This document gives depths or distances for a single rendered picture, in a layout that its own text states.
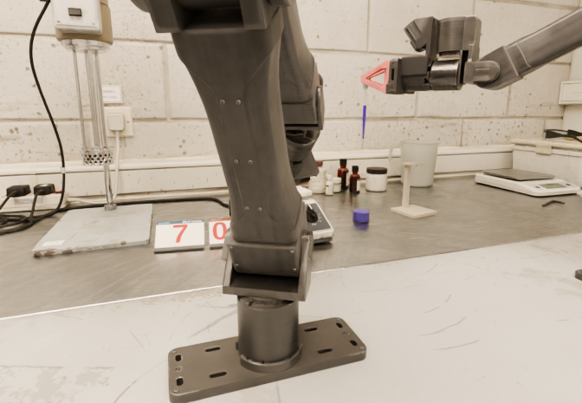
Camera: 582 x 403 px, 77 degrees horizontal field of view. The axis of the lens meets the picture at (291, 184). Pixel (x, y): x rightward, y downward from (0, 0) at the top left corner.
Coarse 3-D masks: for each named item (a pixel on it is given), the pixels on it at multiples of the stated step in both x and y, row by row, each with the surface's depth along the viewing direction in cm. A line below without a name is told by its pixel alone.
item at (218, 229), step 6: (210, 222) 74; (216, 222) 74; (222, 222) 74; (228, 222) 74; (210, 228) 73; (216, 228) 73; (222, 228) 73; (210, 234) 72; (216, 234) 72; (222, 234) 72; (216, 240) 71
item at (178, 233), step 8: (168, 224) 72; (176, 224) 72; (184, 224) 73; (192, 224) 73; (200, 224) 73; (160, 232) 71; (168, 232) 71; (176, 232) 71; (184, 232) 72; (192, 232) 72; (200, 232) 72; (160, 240) 70; (168, 240) 70; (176, 240) 70; (184, 240) 70; (192, 240) 71; (200, 240) 71
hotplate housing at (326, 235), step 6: (306, 198) 79; (312, 198) 79; (324, 216) 74; (330, 228) 72; (318, 234) 71; (324, 234) 72; (330, 234) 72; (318, 240) 72; (324, 240) 72; (330, 240) 73
